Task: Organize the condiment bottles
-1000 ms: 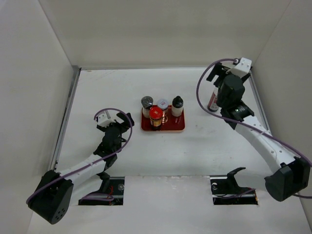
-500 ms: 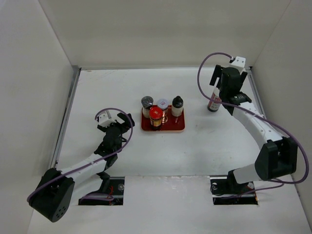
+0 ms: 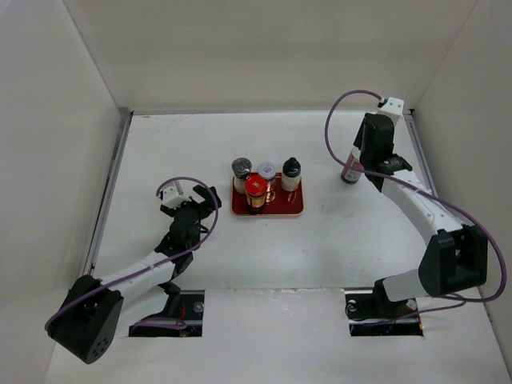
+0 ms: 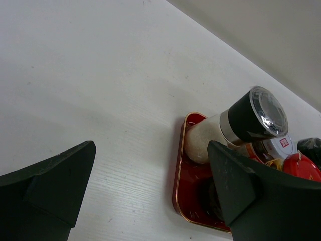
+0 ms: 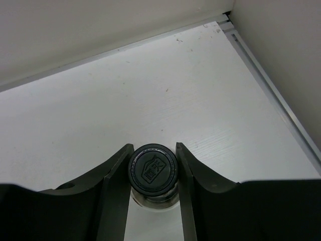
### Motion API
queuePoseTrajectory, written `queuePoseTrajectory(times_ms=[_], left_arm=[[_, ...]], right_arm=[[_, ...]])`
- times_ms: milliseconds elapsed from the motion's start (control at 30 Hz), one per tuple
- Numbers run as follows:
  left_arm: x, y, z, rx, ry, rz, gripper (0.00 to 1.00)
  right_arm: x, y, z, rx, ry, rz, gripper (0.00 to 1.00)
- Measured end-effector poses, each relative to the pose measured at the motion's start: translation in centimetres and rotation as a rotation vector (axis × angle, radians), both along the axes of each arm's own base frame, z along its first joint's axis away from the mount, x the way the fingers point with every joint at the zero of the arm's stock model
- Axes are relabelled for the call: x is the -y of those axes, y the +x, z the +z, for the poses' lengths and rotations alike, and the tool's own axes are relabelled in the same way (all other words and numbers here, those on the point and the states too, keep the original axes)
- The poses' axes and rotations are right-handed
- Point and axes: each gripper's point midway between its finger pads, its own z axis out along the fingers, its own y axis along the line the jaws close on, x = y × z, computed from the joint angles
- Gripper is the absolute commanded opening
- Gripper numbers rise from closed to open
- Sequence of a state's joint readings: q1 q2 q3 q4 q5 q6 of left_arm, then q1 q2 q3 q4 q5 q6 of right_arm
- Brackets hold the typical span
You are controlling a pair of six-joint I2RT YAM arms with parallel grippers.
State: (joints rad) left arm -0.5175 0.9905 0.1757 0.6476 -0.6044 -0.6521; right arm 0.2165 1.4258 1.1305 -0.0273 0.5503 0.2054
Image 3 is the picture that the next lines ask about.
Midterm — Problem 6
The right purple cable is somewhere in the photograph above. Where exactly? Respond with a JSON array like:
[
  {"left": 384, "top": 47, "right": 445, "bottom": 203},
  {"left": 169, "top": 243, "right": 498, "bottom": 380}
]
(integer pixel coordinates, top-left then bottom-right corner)
[{"left": 324, "top": 90, "right": 508, "bottom": 325}]

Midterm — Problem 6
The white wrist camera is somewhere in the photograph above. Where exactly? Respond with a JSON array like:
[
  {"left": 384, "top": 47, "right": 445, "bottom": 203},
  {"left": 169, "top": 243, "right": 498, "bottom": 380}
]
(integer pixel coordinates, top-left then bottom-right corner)
[
  {"left": 159, "top": 184, "right": 189, "bottom": 209},
  {"left": 377, "top": 97, "right": 404, "bottom": 126}
]

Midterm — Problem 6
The tall vinegar bottle black cap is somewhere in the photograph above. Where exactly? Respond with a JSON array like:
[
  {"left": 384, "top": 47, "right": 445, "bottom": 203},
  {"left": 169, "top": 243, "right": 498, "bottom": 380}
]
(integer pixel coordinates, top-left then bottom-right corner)
[{"left": 341, "top": 146, "right": 363, "bottom": 184}]

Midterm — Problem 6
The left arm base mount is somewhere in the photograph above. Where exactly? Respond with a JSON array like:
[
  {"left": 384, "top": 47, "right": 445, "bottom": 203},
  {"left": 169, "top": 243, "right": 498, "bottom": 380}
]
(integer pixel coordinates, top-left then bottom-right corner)
[{"left": 128, "top": 282, "right": 206, "bottom": 338}]

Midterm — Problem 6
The red lacquer tray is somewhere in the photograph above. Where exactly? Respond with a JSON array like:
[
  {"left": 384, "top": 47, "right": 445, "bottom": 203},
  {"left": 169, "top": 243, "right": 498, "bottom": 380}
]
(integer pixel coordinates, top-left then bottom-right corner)
[{"left": 230, "top": 172, "right": 304, "bottom": 217}]

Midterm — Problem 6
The black-cap white salt bottle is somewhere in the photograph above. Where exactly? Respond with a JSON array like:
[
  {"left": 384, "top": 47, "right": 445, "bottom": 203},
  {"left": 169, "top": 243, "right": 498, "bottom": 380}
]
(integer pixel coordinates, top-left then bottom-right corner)
[{"left": 281, "top": 157, "right": 302, "bottom": 192}]

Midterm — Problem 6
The white-lid seasoning jar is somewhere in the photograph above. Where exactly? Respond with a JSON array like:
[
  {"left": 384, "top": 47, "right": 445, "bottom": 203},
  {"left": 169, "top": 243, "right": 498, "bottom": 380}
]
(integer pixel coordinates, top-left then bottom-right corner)
[{"left": 258, "top": 162, "right": 277, "bottom": 202}]

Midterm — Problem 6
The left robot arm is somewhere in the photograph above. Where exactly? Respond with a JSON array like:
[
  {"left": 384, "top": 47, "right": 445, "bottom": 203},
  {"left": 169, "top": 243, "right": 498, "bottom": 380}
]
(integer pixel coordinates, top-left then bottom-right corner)
[{"left": 45, "top": 200, "right": 219, "bottom": 364}]

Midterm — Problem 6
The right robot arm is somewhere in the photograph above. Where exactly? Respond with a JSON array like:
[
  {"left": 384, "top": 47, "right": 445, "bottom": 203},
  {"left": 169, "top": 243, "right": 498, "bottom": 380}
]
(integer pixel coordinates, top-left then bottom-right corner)
[{"left": 194, "top": 113, "right": 463, "bottom": 317}]

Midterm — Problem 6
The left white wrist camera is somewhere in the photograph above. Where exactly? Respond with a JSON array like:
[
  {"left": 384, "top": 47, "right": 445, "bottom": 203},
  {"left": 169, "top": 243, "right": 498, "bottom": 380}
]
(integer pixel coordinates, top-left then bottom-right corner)
[{"left": 159, "top": 184, "right": 189, "bottom": 209}]

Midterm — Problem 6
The red-cap dark sauce bottle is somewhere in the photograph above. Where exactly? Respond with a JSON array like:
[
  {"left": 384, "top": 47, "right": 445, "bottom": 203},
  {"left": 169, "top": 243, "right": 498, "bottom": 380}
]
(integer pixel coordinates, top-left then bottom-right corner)
[{"left": 245, "top": 174, "right": 267, "bottom": 214}]

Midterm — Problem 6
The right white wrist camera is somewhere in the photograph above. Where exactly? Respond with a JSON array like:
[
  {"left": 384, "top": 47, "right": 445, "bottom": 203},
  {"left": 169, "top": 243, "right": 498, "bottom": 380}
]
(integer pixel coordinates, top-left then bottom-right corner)
[{"left": 377, "top": 97, "right": 404, "bottom": 126}]

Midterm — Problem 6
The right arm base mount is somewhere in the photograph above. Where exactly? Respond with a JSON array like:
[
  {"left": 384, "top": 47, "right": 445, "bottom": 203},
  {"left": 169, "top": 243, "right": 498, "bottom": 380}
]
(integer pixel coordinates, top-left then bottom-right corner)
[{"left": 345, "top": 289, "right": 423, "bottom": 337}]

